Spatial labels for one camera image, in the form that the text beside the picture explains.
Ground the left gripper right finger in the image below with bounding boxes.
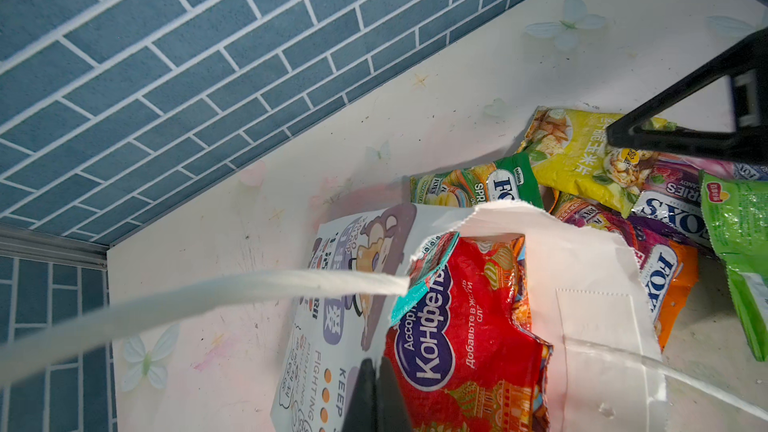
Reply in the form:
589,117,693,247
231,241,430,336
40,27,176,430
377,357,413,432

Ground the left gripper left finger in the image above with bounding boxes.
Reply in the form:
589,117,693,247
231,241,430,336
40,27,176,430
341,359,377,432

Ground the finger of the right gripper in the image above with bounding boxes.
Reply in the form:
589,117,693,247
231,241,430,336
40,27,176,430
607,29,767,165

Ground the green snack packet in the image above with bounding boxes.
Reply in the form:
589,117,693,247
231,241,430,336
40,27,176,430
699,172,767,362

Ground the purple Fox's raspberry candy bag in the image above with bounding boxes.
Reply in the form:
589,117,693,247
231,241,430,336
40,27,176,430
630,153,767,250

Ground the yellow snack packet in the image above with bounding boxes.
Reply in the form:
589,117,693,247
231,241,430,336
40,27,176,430
519,106,659,217

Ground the orange Fox's fruits candy bag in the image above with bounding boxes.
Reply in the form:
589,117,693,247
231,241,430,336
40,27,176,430
551,192,699,348

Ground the white patterned paper bag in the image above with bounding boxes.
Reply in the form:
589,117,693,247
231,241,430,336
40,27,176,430
0,200,768,432

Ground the green Fox's spring candy bag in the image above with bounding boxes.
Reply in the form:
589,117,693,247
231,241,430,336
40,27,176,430
410,153,543,208

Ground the red snack packet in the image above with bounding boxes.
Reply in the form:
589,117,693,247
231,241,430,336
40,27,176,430
385,234,553,431

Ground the teal snack packet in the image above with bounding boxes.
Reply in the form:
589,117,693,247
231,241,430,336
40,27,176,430
390,232,459,326

